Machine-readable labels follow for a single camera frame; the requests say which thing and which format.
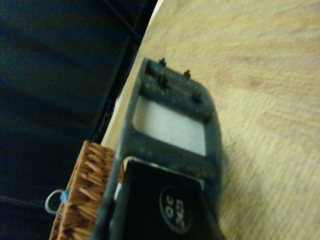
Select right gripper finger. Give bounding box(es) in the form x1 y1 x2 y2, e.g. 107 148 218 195
89 57 227 240

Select blue plush toy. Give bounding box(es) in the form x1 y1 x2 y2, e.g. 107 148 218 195
44 188 72 216

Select brown wicker basket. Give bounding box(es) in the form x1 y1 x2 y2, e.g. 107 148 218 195
49 140 126 240

